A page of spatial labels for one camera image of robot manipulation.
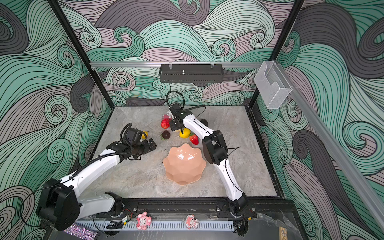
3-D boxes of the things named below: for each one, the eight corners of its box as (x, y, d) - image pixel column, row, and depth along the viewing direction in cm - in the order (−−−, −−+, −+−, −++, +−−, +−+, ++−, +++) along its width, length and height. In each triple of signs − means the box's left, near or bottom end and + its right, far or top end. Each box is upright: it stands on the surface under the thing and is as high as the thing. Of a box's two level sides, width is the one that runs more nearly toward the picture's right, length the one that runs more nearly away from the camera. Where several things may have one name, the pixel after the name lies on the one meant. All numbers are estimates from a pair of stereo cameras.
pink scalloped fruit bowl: (158, 172, 88) (156, 169, 83) (177, 143, 101) (177, 139, 97) (192, 192, 80) (192, 190, 76) (209, 158, 94) (210, 154, 90)
